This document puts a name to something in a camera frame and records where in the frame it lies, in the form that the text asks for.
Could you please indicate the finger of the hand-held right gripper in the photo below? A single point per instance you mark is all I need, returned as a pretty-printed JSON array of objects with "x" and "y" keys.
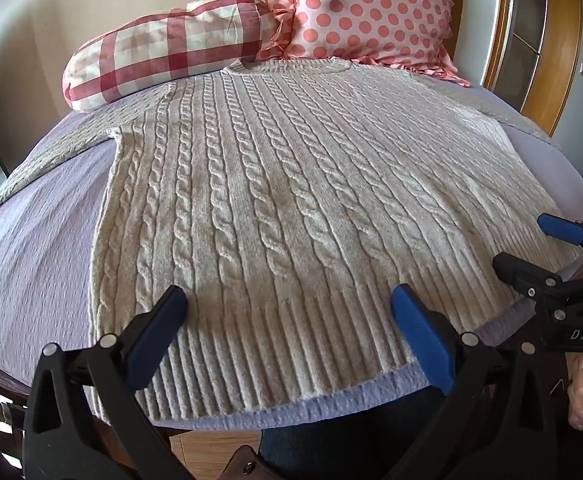
[
  {"x": 521, "y": 271},
  {"x": 562, "y": 228}
]

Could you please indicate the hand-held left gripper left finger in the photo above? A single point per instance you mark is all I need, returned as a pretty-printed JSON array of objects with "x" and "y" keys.
[{"x": 157, "y": 329}]

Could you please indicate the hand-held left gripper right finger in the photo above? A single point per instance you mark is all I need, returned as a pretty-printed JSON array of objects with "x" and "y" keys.
[{"x": 422, "y": 340}]

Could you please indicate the person's leg in jeans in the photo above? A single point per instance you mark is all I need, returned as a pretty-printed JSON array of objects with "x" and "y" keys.
[{"x": 331, "y": 440}]

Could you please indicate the brown leather item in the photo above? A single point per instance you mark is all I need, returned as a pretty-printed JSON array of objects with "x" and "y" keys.
[{"x": 245, "y": 464}]

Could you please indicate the red plaid pillow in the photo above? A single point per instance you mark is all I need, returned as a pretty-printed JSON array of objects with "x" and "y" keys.
[{"x": 166, "y": 50}]

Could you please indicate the pink polka dot pillow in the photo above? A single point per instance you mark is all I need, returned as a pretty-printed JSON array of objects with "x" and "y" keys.
[{"x": 371, "y": 10}]

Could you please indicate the wooden door frame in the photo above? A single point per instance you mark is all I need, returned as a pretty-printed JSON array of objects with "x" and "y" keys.
[{"x": 556, "y": 60}]

